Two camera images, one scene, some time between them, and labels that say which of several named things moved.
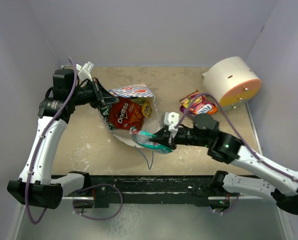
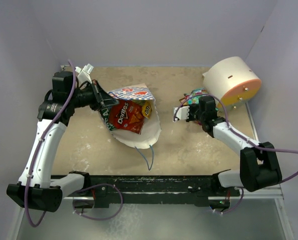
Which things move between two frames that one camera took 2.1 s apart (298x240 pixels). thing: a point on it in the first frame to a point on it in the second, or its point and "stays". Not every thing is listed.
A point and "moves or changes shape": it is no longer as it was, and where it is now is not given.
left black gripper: [108, 98] stays
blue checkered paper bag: [151, 123] stays
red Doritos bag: [126, 113] stays
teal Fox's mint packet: [143, 139] moves or changes shape
